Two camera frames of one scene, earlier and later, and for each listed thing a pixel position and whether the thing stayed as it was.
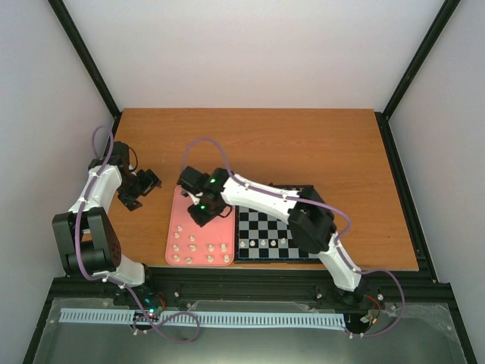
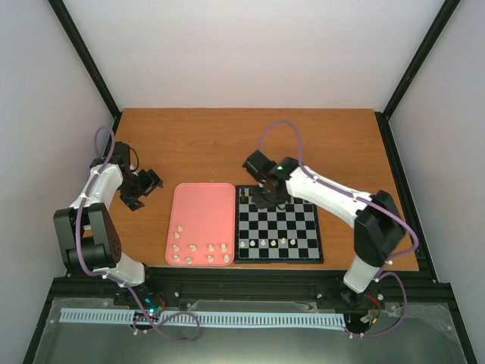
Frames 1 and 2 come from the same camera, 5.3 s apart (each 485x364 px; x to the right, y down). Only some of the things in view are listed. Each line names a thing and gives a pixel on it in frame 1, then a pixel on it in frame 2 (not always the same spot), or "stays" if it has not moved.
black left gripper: [149, 184] stays
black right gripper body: [207, 213] to [267, 200]
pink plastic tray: [189, 244] stays
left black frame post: [89, 64] stays
